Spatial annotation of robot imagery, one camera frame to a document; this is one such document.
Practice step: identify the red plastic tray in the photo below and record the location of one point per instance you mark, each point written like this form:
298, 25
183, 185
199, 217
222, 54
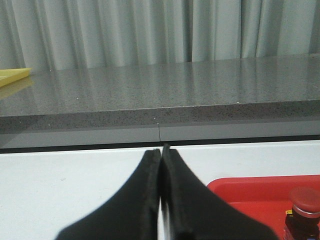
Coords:
265, 199

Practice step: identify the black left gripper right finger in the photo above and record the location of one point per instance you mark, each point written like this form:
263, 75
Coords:
192, 212

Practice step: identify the yellow plastic tray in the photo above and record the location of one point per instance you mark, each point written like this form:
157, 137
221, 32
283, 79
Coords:
8, 76

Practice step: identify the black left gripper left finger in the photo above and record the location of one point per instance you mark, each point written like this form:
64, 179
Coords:
130, 214

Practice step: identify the grey pleated curtain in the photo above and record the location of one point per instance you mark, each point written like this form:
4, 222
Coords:
69, 34

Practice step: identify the grey granite counter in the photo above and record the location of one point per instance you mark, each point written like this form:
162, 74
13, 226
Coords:
193, 102

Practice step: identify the red mushroom push button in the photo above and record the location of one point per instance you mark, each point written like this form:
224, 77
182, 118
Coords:
302, 221

